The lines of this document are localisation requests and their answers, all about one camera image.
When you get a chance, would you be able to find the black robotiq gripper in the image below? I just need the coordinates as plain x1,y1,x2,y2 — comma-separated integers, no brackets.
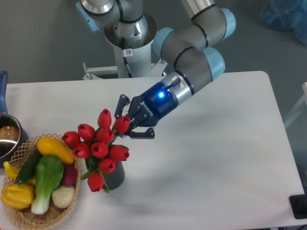
114,82,178,139

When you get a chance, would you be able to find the red tulip bouquet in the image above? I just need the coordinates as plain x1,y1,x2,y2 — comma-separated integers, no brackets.
62,109,130,193

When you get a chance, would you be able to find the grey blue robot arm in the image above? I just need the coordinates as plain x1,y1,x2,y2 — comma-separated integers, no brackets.
76,0,236,139

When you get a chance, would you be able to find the dark grey ribbed vase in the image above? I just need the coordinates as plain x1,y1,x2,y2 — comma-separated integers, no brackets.
103,161,125,190

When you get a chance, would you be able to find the yellow squash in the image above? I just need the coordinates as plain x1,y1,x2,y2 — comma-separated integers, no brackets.
37,137,75,164

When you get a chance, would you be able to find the green bok choy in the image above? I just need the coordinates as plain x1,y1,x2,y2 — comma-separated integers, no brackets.
31,154,64,215

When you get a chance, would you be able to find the white garlic bulb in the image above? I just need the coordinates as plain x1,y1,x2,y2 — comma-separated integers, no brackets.
52,186,75,208

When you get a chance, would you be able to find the green cucumber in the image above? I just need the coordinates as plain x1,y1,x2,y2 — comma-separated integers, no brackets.
15,149,43,184

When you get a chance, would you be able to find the small yellow gourd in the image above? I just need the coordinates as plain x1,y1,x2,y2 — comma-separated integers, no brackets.
3,161,35,186

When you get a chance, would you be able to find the yellow bell pepper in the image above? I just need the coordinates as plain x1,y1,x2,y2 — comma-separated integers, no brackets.
1,184,34,209

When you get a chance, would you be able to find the woven wicker basket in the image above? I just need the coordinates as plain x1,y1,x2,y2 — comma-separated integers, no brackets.
0,134,81,230

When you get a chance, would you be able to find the blue plastic bag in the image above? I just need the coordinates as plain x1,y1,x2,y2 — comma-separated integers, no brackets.
261,0,307,45

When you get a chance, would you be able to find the black device at table edge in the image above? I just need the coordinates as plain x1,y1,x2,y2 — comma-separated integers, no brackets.
289,194,307,219

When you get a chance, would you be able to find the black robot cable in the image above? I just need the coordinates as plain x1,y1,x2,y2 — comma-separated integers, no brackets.
121,37,132,79

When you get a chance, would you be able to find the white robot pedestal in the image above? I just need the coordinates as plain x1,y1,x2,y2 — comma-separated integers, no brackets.
83,13,167,80

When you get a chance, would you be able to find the blue handled saucepan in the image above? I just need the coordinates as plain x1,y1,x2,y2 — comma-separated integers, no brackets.
0,70,28,168

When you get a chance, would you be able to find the white frame at right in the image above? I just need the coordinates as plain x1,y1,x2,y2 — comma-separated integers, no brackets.
283,82,307,129

